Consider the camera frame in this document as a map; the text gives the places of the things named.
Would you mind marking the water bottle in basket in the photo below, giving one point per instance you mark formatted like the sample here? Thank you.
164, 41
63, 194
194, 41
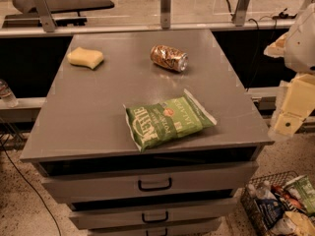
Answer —
263, 191

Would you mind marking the yellow sponge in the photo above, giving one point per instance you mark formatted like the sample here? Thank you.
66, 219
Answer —
85, 57

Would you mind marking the right metal bracket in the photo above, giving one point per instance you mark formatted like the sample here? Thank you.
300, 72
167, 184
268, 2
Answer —
239, 15

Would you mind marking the middle grey drawer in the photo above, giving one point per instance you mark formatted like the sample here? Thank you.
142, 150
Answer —
132, 216

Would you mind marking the left metal bracket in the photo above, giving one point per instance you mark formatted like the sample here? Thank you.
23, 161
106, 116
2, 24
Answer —
45, 17

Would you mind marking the clear water bottle left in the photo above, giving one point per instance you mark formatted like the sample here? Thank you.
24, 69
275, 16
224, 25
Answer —
7, 95

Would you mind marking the middle metal bracket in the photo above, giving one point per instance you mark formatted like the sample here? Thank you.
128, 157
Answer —
165, 9

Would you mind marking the blue snack bag in basket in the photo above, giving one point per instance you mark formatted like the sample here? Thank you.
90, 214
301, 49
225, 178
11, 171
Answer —
271, 210

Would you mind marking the metal bracket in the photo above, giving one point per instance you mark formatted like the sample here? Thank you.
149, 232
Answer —
165, 9
45, 17
239, 15

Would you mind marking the grey drawer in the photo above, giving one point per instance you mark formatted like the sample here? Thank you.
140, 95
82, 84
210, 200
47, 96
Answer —
168, 229
149, 182
132, 216

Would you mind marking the grey drawer cabinet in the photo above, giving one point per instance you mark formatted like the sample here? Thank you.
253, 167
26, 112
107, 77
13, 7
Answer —
81, 127

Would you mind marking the yellow snack bag in basket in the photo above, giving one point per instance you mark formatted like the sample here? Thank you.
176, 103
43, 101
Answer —
294, 224

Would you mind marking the wire basket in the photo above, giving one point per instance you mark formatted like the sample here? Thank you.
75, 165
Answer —
248, 199

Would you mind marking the green Kettle chips bag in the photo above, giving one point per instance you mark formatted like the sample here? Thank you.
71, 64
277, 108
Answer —
156, 124

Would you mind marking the top grey drawer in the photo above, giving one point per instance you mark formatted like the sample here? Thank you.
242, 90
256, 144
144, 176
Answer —
149, 182

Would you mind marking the bottom grey drawer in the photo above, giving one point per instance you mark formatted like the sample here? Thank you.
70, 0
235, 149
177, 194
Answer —
168, 229

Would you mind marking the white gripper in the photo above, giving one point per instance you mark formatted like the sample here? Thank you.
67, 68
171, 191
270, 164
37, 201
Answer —
301, 46

